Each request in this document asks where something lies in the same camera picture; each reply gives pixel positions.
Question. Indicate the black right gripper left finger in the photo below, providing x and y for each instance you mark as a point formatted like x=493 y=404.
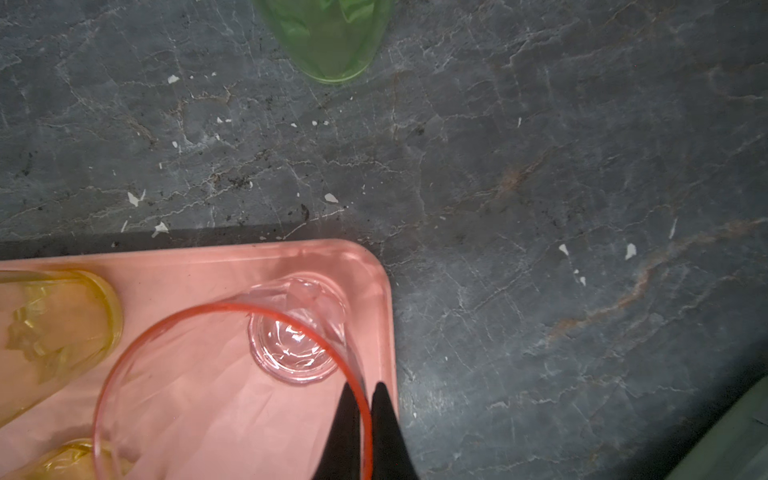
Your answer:
x=341 y=456

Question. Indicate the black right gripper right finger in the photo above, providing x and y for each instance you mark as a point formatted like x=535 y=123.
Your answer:
x=391 y=460

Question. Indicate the short pink glass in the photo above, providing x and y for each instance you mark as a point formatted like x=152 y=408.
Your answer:
x=244 y=387

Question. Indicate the pink plastic tray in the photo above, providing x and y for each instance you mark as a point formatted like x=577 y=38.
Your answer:
x=152 y=285

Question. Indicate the short yellow glass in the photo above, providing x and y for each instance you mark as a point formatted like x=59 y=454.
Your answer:
x=72 y=460

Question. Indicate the tall yellow glass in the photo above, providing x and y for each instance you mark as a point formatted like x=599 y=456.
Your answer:
x=56 y=325

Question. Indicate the pale green box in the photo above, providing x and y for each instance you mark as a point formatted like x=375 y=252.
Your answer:
x=736 y=446

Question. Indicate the short green glass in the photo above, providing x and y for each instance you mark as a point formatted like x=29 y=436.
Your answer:
x=331 y=41

